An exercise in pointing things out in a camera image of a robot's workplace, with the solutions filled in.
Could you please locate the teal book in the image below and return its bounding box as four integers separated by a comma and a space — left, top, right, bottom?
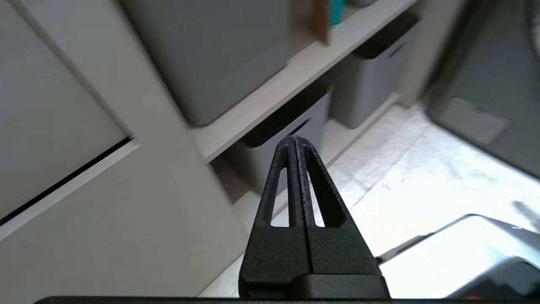
329, 0, 346, 27

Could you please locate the white cabinet drawer front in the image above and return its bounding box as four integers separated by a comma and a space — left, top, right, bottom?
0, 0, 132, 220
0, 139, 249, 304

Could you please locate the large grey storage bin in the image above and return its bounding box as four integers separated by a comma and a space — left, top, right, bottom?
119, 0, 292, 128

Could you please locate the brown book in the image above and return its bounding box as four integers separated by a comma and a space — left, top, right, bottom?
312, 0, 330, 45

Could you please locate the grey storage bin black rim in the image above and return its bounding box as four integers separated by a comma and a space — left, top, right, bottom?
227, 80, 334, 195
328, 12, 422, 129

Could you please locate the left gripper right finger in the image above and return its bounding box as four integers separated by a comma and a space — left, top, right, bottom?
294, 136, 391, 299

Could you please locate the white shelf unit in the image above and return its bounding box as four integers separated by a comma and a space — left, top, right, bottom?
8, 0, 464, 299

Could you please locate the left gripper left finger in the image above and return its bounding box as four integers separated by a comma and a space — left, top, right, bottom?
238, 136, 313, 299

